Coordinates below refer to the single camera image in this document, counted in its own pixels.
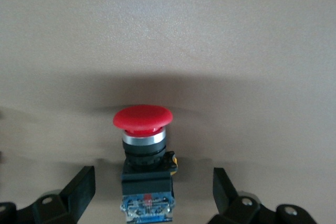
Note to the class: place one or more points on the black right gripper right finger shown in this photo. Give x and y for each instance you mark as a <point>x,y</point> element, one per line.
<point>244,211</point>

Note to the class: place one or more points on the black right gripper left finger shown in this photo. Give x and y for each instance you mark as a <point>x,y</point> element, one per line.
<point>52,208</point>

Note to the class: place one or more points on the red mushroom push button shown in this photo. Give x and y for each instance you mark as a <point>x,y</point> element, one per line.
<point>143,116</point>

